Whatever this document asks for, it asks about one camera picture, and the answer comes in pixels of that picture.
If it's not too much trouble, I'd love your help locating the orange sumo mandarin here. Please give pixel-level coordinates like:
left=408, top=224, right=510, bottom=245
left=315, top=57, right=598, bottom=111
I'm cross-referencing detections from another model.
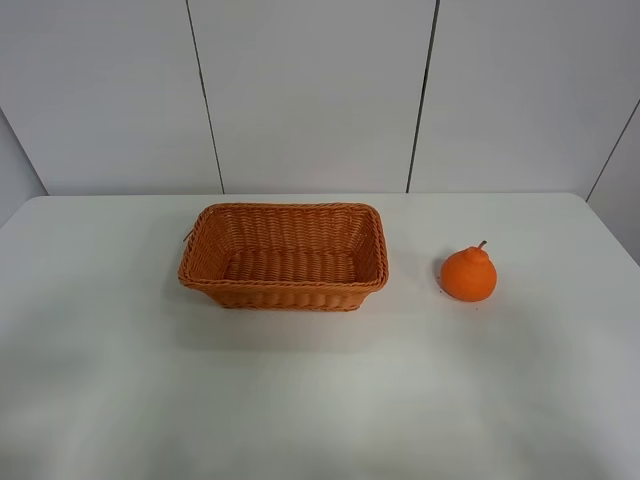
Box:
left=439, top=240, right=498, bottom=303

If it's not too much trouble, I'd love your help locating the orange wicker basket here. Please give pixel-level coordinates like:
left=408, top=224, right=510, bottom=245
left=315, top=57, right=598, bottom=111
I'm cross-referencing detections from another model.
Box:
left=178, top=203, right=389, bottom=312

